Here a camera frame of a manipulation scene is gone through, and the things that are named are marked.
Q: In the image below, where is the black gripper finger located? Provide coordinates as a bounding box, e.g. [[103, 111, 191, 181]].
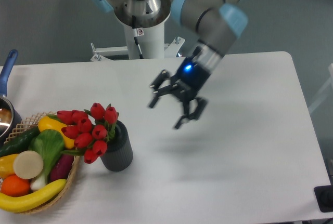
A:
[[148, 69, 179, 108], [173, 97, 208, 129]]

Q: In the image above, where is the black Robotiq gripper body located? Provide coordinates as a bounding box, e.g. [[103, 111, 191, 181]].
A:
[[170, 57, 210, 102]]

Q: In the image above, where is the red tulip bouquet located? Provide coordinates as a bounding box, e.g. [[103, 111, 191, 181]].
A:
[[47, 103, 119, 164]]

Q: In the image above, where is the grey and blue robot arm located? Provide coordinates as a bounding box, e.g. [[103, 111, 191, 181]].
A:
[[92, 0, 248, 129]]

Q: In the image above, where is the dark grey ribbed vase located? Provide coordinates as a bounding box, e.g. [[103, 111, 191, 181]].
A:
[[101, 121, 133, 172]]

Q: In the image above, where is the yellow squash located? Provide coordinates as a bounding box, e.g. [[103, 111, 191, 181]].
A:
[[37, 116, 74, 149]]

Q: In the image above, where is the green bok choy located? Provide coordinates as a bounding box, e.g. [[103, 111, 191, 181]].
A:
[[29, 129, 65, 191]]

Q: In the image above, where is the woven wicker basket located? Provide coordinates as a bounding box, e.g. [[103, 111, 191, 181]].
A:
[[5, 112, 80, 214]]

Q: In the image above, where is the purple sweet potato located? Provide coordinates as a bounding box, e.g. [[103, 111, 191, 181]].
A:
[[49, 154, 74, 182]]

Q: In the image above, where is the black device at table edge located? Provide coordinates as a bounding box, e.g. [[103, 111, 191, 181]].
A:
[[314, 185, 332, 213]]

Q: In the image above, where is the dark green cucumber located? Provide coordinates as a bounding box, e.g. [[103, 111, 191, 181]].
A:
[[1, 126, 40, 157]]

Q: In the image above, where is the beige round slice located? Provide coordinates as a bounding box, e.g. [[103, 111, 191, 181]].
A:
[[13, 150, 44, 179]]

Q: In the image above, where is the yellow bell pepper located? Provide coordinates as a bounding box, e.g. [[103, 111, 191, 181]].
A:
[[0, 154, 18, 179]]

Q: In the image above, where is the orange fruit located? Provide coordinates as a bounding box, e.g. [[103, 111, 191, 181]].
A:
[[1, 175, 30, 197]]

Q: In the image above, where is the yellow banana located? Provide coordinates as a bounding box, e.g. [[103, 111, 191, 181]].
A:
[[1, 179, 67, 213]]

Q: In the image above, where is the metal table clamp bracket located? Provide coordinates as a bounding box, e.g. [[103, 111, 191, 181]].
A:
[[90, 36, 185, 61]]

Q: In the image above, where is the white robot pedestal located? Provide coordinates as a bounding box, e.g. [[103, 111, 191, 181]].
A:
[[123, 23, 164, 60]]

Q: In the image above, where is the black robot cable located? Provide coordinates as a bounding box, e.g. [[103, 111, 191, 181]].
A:
[[131, 16, 145, 59]]

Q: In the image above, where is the white frame at right edge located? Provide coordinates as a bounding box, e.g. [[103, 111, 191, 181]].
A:
[[308, 63, 332, 114]]

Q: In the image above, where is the blue handled saucepan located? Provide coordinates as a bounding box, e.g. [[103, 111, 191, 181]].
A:
[[1, 49, 21, 147]]

